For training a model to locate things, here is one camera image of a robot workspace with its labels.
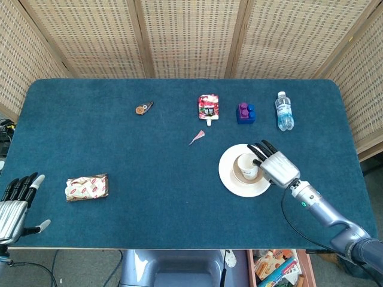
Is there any black equipment with cables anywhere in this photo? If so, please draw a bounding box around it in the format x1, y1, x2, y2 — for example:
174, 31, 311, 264
0, 118, 16, 157

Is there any brown black correction tape dispenser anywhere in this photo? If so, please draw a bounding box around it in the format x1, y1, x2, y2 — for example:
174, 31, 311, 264
134, 100, 154, 115

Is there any white round plate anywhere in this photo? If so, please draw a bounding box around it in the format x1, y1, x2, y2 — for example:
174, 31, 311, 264
218, 143, 272, 198

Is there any blue felt table cover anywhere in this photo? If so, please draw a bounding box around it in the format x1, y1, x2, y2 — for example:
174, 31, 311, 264
6, 78, 378, 251

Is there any pink folded paper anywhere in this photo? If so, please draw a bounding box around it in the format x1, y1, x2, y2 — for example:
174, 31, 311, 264
189, 129, 206, 146

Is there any gold red snack package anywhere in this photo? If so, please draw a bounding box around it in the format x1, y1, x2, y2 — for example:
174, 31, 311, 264
65, 173, 109, 202

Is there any floral print paper cup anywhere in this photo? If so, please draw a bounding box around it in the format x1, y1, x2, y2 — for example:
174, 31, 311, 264
237, 153, 259, 181

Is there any beige bowl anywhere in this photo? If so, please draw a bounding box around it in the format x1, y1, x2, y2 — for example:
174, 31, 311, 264
232, 153, 265, 185

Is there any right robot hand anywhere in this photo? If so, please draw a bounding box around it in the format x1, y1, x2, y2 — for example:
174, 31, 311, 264
247, 139, 301, 189

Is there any clear plastic water bottle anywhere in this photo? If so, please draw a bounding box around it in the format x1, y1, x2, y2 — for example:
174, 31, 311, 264
275, 91, 294, 132

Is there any blue building block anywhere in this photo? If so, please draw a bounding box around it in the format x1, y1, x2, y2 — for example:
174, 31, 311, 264
236, 103, 258, 125

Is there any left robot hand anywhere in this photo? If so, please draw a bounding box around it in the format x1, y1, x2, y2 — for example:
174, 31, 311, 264
0, 172, 51, 246

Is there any woven folding screen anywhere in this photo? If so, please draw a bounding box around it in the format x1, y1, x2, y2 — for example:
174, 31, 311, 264
0, 0, 383, 162

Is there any black floor cable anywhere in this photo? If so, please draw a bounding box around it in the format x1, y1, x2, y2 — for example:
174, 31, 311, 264
5, 249, 124, 287

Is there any wooden storage box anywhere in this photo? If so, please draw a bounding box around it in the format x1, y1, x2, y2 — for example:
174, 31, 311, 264
246, 249, 317, 287

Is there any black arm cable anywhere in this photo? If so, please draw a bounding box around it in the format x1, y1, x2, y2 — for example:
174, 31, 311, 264
281, 182, 341, 255

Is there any red spouted drink pouch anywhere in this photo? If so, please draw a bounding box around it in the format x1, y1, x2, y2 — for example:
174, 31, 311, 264
197, 93, 220, 127

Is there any colourful snack box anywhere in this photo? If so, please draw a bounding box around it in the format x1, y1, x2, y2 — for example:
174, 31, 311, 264
259, 257, 303, 287

